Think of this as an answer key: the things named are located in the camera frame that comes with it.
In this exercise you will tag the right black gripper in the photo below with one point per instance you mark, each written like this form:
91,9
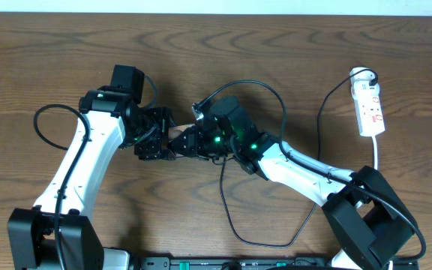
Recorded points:
193,142

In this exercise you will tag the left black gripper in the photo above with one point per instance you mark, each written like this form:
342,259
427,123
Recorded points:
153,148

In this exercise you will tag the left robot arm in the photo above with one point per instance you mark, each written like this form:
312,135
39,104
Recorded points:
57,232

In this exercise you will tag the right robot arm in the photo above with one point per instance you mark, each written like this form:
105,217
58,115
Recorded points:
368,219

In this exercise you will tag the white power strip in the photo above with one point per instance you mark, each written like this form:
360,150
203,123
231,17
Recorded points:
365,91

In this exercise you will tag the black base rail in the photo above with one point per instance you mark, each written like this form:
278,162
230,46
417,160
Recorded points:
299,262

